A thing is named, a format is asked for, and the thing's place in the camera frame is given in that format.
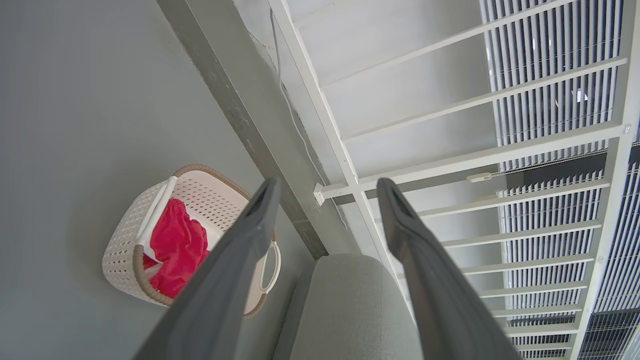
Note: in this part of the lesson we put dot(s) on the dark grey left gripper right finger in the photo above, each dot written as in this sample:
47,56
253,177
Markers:
440,300

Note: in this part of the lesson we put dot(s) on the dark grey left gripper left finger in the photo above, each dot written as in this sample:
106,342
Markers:
220,290

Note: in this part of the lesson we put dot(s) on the cream perforated laundry basket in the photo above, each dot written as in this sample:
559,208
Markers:
200,205

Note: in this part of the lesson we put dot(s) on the red garment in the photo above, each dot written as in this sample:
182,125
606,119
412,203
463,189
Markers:
177,247

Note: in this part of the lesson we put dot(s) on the grey fabric sofa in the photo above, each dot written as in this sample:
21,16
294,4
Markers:
350,310

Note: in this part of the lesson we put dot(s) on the white garment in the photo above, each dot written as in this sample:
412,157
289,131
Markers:
150,225

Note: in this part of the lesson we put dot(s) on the white metal railing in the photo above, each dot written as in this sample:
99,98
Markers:
450,165

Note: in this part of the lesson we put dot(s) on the white window blinds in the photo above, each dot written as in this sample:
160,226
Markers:
555,165

